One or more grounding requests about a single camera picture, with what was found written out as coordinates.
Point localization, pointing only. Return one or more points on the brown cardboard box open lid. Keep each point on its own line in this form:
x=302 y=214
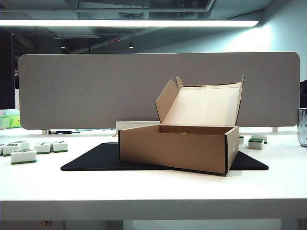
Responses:
x=172 y=151

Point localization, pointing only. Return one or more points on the black rectangular mat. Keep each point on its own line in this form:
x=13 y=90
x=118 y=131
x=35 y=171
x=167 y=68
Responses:
x=96 y=159

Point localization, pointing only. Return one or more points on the grey fabric desk divider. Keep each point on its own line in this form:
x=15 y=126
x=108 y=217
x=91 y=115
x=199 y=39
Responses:
x=84 y=91

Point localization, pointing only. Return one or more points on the long ceiling light strip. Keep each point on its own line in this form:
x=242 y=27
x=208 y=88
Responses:
x=129 y=23

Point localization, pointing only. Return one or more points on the white divider foot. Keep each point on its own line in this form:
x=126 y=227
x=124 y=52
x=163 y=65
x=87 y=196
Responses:
x=275 y=129
x=43 y=132

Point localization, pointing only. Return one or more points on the green white packages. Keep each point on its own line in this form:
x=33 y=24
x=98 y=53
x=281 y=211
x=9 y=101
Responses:
x=10 y=121

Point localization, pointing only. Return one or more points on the clear glass container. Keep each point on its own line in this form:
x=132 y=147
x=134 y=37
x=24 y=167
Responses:
x=303 y=127

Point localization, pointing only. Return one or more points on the dark office chair back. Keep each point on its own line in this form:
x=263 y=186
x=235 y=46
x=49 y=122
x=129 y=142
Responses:
x=303 y=93

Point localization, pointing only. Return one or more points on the black monitor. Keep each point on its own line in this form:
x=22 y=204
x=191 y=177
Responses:
x=6 y=69

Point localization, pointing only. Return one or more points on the brass screw in desk frame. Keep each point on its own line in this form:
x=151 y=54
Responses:
x=47 y=223

